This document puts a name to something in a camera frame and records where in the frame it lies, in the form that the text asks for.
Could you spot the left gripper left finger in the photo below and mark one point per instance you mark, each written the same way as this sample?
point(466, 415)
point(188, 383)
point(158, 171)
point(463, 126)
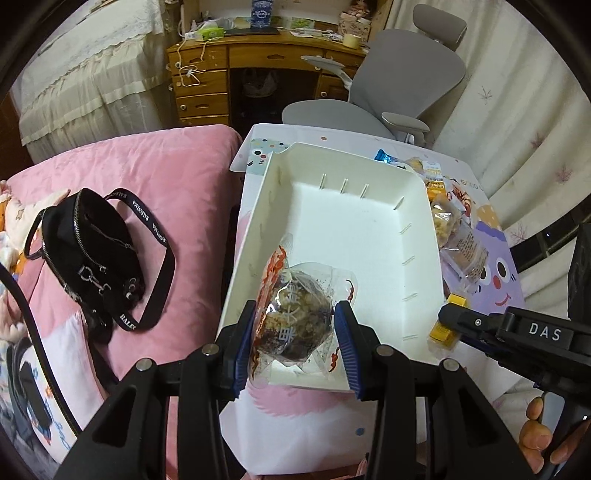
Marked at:
point(241, 345)

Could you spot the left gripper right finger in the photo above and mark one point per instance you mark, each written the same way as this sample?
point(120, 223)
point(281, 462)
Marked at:
point(355, 352)

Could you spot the clear packet nut cake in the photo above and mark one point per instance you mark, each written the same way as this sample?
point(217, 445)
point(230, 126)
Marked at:
point(294, 323)

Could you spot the small yellow candy packet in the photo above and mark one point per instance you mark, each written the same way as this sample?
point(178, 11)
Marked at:
point(444, 336)

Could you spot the large clear rice cake pack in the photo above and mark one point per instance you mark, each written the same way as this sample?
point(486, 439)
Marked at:
point(465, 254)

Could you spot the orange oats bar packet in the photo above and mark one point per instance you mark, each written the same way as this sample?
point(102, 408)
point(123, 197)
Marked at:
point(433, 177)

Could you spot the blue white cookie packet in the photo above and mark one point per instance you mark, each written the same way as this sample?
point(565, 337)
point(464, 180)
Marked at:
point(383, 157)

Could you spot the clear bag yellow puffs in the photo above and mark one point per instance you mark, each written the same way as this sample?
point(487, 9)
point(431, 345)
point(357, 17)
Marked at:
point(446, 218)

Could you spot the red white apple chips bag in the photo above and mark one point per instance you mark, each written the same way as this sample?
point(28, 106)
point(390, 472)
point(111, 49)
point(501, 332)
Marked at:
point(465, 200)

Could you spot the person right hand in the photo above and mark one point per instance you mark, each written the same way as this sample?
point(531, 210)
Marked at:
point(535, 438)

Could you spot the white plastic storage tray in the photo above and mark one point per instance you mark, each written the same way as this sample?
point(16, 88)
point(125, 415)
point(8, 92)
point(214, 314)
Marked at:
point(356, 214)

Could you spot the white pillow with print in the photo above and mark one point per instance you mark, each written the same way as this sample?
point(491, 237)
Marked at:
point(69, 357)

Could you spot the white floral curtain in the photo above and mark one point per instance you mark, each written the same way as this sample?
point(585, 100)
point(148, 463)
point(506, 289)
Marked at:
point(519, 119)

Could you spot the patterned fleece blanket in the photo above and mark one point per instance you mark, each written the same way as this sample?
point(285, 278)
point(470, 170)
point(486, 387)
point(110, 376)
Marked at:
point(16, 221)

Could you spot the wooden desk with drawers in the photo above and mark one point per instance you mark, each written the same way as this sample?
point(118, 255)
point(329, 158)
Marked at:
point(242, 80)

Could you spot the grey office chair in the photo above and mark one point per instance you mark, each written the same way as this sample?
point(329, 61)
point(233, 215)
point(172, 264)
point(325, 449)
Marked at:
point(404, 74)

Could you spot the blue gift bag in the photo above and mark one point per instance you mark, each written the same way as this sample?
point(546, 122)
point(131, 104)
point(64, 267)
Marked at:
point(260, 18)

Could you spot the black handbag with strap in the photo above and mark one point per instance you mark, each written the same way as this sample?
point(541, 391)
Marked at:
point(88, 247)

